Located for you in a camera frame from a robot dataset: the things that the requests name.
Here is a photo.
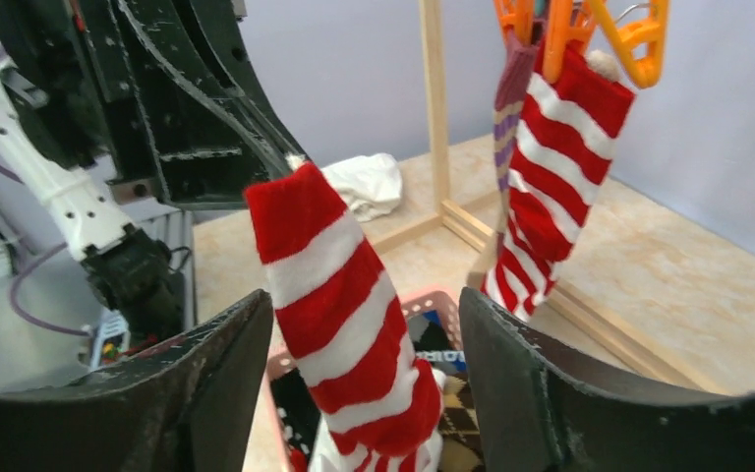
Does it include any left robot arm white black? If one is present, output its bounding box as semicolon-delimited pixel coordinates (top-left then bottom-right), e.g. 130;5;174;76
0;0;302;339

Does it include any brown argyle sock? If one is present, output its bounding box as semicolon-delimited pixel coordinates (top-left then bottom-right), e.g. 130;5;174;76
438;373;486;472

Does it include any red white striped sock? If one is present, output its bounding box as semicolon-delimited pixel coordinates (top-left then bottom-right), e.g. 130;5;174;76
482;49;635;322

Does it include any white cloth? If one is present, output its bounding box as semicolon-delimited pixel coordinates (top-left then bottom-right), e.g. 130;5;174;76
321;152;403;223

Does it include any beige purple striped sock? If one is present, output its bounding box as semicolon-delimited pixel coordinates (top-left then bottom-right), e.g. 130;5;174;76
467;29;542;291

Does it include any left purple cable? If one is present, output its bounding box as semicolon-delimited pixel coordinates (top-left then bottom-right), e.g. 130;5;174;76
0;45;95;338

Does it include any pink plastic basket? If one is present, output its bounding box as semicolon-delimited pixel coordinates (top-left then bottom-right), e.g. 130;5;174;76
260;290;485;471

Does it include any orange clip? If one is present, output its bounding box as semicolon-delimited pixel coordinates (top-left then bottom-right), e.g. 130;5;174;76
542;0;605;84
494;0;535;44
588;0;670;89

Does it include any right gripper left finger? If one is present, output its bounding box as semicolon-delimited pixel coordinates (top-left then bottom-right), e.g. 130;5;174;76
0;290;273;472

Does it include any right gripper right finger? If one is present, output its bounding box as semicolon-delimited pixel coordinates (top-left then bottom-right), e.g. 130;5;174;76
459;288;755;471

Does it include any wooden drying rack frame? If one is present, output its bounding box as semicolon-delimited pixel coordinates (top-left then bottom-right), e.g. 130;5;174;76
367;1;731;394

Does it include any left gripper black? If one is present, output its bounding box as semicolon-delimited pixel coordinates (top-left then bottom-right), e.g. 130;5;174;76
0;0;308;210

